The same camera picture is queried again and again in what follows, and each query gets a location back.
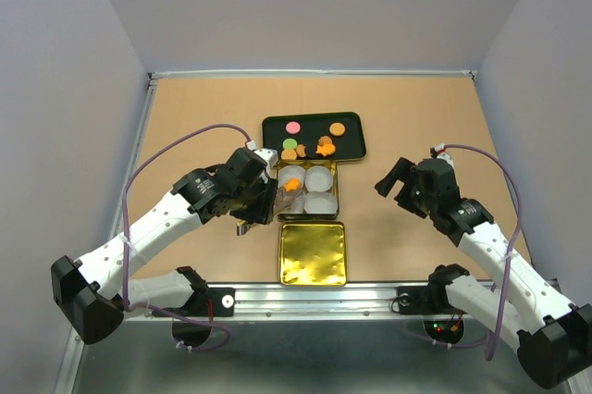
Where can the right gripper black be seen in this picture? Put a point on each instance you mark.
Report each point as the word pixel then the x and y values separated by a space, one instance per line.
pixel 403 169

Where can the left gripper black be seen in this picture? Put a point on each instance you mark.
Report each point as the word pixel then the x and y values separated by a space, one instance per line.
pixel 263 212

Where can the metal tongs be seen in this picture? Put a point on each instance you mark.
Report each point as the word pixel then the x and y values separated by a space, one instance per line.
pixel 260 211

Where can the orange fish cookie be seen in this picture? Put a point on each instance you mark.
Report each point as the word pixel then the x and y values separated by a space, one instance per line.
pixel 326 149
pixel 292 185

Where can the pink sandwich cookie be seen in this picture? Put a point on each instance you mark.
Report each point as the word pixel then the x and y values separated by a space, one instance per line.
pixel 293 127

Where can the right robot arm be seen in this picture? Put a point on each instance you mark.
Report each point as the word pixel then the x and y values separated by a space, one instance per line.
pixel 549 333

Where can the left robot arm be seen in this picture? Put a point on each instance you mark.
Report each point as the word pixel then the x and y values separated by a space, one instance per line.
pixel 96 292

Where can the white paper cup back left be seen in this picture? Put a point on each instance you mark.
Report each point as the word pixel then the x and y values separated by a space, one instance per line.
pixel 289 172

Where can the round dotted tan biscuit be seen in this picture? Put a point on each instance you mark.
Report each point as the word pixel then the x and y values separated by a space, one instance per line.
pixel 289 155

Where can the gold cookie tin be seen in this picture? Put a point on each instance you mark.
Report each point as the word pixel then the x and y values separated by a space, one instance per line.
pixel 334 191

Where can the green sandwich cookie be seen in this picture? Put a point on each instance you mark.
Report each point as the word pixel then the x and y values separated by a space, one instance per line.
pixel 289 144

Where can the white paper cup front right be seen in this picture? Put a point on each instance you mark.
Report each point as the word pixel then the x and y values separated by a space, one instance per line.
pixel 320 203

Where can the white paper cup back right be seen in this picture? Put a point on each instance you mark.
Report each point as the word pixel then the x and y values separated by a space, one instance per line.
pixel 318 179

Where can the black sandwich cookie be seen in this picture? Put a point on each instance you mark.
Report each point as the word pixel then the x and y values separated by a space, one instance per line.
pixel 307 152

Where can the black serving tray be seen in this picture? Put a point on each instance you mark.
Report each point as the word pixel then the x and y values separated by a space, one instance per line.
pixel 349 147

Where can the swirl tan cookie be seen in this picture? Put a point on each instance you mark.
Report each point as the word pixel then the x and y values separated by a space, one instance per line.
pixel 324 140

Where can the gold tin lid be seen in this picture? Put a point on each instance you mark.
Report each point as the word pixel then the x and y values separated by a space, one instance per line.
pixel 312 254

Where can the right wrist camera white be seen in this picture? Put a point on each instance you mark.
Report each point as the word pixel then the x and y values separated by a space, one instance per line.
pixel 440 152

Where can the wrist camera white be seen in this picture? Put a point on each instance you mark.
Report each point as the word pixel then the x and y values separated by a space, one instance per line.
pixel 440 152
pixel 270 156

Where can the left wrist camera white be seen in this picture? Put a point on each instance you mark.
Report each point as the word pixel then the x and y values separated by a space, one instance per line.
pixel 270 156

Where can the aluminium rail frame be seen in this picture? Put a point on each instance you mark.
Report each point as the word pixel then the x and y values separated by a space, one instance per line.
pixel 200 122

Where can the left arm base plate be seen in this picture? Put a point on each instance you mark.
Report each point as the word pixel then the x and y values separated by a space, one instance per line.
pixel 213 302

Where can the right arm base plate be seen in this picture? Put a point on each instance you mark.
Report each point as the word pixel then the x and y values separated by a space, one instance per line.
pixel 428 300

